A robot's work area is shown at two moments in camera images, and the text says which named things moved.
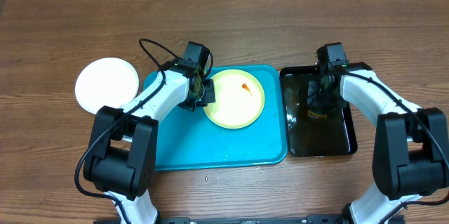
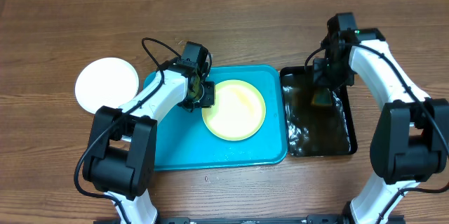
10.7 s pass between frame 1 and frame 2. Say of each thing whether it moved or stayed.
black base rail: stayed
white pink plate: stayed
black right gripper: moved
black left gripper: stayed
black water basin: stayed
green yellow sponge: moved
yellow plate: moved
